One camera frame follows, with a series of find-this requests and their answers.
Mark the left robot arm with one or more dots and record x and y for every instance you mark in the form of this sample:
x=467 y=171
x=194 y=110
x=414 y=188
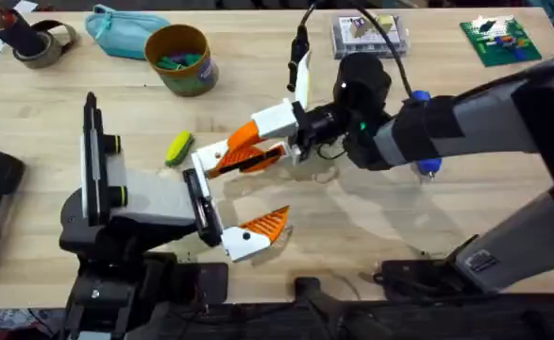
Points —
x=116 y=293

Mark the left wrist upright black plate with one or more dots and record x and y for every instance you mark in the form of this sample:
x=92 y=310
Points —
x=92 y=160

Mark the clear box with blocks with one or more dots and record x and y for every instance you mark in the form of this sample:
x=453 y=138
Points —
x=368 y=40

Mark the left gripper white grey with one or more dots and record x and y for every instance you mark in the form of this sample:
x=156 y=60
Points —
x=154 y=196

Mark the blue electric screwdriver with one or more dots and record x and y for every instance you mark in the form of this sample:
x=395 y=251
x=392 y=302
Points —
x=430 y=166

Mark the orange ribbed wedge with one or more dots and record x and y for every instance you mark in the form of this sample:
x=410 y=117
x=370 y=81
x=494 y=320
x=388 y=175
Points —
x=231 y=158

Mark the brown tub with toys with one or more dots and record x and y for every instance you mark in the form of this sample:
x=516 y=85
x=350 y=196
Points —
x=187 y=71

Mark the grey tape roll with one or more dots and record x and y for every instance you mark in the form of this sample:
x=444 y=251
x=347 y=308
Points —
x=52 y=52

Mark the right wrist upright plate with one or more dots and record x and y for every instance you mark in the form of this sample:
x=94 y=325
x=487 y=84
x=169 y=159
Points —
x=304 y=80

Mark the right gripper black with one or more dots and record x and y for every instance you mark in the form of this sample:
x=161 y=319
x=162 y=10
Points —
x=359 y=94

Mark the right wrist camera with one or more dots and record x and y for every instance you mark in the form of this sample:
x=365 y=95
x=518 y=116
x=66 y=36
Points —
x=298 y=52

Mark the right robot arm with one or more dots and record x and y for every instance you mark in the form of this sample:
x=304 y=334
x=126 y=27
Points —
x=484 y=123

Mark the black rail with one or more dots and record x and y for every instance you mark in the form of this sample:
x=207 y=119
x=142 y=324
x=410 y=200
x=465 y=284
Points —
x=333 y=316

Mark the teal zip pouch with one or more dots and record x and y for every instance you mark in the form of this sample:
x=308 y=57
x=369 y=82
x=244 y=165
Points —
x=125 y=33

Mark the green board with blocks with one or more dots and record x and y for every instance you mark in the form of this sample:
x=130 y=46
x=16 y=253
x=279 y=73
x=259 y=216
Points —
x=500 y=42

